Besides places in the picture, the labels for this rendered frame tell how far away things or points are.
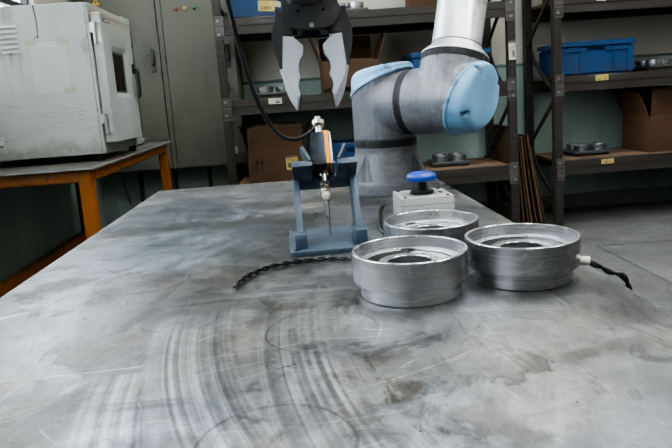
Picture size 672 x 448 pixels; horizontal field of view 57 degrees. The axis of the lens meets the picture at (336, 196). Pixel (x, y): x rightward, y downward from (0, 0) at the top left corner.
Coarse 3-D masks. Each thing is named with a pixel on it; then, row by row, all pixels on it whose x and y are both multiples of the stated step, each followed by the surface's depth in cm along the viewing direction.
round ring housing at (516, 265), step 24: (480, 240) 62; (528, 240) 61; (576, 240) 55; (480, 264) 56; (504, 264) 55; (528, 264) 54; (552, 264) 54; (576, 264) 56; (504, 288) 56; (528, 288) 55; (552, 288) 55
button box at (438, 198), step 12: (396, 192) 86; (408, 192) 85; (420, 192) 82; (432, 192) 83; (444, 192) 83; (396, 204) 84; (408, 204) 80; (420, 204) 80; (432, 204) 80; (444, 204) 81
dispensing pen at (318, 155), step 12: (312, 120) 81; (312, 132) 78; (312, 144) 78; (324, 144) 78; (312, 156) 77; (324, 156) 77; (312, 168) 77; (324, 168) 78; (324, 180) 77; (324, 192) 77
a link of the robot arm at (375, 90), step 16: (384, 64) 109; (400, 64) 109; (352, 80) 113; (368, 80) 109; (384, 80) 108; (400, 80) 107; (352, 96) 113; (368, 96) 110; (384, 96) 108; (352, 112) 115; (368, 112) 110; (384, 112) 108; (400, 112) 106; (368, 128) 111; (384, 128) 110; (400, 128) 109
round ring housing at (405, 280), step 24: (384, 240) 61; (408, 240) 62; (432, 240) 61; (456, 240) 58; (360, 264) 54; (384, 264) 52; (408, 264) 52; (432, 264) 52; (456, 264) 53; (384, 288) 53; (408, 288) 52; (432, 288) 52; (456, 288) 54
